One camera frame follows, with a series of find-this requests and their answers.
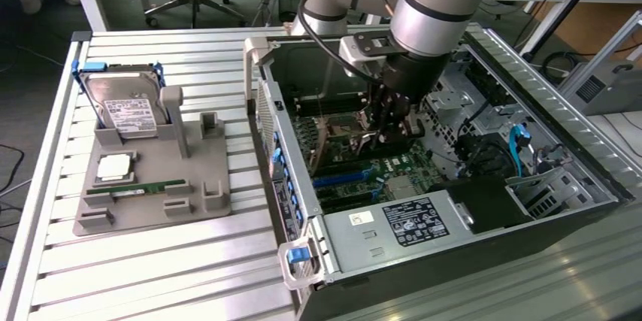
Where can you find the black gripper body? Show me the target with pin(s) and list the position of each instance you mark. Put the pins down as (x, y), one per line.
(411, 73)

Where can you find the graphics card with metal bracket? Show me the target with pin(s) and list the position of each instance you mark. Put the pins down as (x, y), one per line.
(346, 148)

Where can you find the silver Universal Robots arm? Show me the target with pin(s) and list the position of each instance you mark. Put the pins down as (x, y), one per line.
(431, 9)

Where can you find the CPU socket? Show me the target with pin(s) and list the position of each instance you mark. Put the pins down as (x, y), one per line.
(346, 122)

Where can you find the metal disk bay cage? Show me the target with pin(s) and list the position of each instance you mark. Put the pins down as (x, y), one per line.
(451, 110)

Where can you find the thin metal locking lever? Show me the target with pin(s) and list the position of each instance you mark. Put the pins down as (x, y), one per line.
(319, 105)

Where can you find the green motherboard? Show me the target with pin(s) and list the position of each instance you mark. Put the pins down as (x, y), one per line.
(400, 174)

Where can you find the blue expansion slot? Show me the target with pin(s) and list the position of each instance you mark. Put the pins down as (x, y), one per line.
(340, 178)

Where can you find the black plastic shroud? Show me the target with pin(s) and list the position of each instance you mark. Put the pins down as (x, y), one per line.
(481, 204)

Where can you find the grey power supply unit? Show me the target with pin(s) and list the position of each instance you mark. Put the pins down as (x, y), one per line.
(360, 246)

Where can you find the grey slotted disk bay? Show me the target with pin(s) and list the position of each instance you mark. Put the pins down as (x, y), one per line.
(551, 193)

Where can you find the black tripod pole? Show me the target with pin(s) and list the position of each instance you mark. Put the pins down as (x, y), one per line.
(566, 9)

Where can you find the open black PC case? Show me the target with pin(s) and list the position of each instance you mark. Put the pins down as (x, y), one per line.
(502, 253)

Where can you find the grey computer tower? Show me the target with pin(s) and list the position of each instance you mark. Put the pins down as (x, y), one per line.
(611, 88)

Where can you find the black office chair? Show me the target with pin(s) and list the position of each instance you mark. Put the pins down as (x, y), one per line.
(192, 5)

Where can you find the grey parts rack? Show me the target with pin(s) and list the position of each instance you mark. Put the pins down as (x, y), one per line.
(150, 165)

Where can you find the green RAM stick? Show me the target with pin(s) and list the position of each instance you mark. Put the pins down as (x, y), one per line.
(146, 187)

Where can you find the silver hard disk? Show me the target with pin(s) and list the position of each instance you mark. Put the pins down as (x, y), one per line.
(125, 110)

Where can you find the silver CPU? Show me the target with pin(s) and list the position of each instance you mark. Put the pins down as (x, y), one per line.
(113, 167)

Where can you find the hard disk drive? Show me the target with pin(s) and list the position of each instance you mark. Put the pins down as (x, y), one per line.
(92, 67)

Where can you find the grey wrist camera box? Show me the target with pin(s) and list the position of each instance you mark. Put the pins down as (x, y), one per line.
(366, 50)

